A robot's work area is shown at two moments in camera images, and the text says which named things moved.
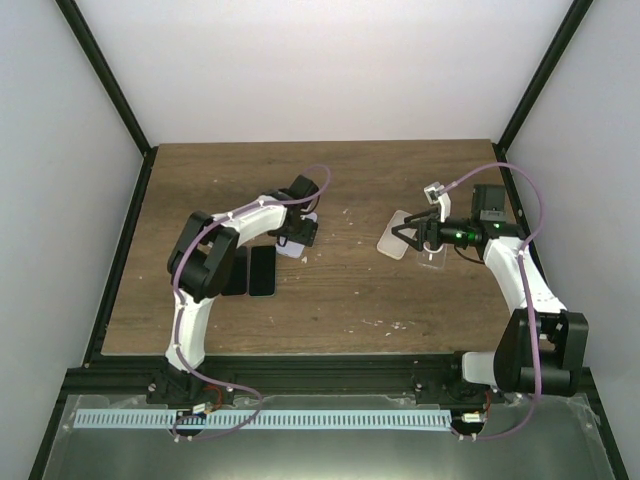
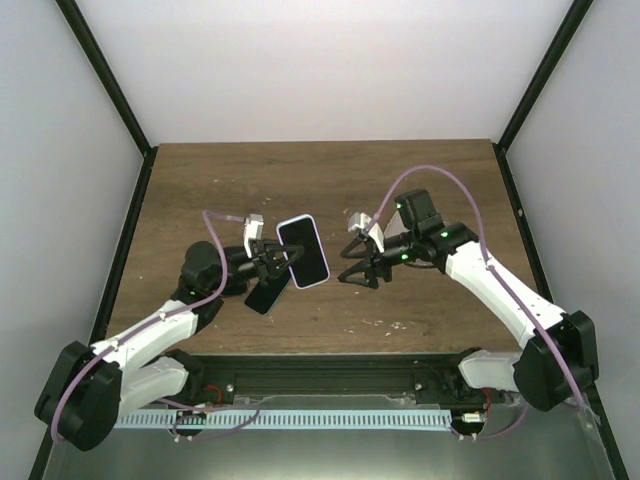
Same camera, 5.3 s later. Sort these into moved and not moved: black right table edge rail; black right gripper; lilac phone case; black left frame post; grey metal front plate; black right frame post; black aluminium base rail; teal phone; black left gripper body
Moved: lilac phone case; black right gripper; teal phone; black left gripper body
Not moved: black right table edge rail; black left frame post; black right frame post; grey metal front plate; black aluminium base rail
